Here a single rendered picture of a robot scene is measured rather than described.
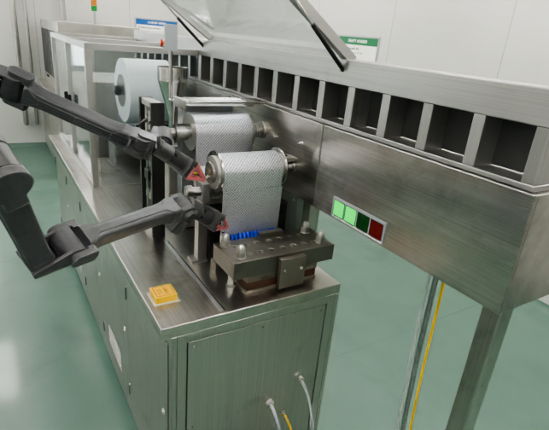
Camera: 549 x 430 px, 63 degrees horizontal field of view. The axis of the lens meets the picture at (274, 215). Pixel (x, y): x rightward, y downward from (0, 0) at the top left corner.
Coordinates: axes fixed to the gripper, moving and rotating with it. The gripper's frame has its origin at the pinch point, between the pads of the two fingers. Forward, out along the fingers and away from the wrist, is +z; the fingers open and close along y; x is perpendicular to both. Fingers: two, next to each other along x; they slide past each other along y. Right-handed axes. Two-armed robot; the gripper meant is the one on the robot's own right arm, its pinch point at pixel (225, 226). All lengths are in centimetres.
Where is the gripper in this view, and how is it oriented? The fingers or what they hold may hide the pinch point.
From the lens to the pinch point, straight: 159.2
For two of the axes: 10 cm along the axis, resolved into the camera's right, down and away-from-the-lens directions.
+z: 5.4, 3.6, 7.6
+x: 5.3, -8.5, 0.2
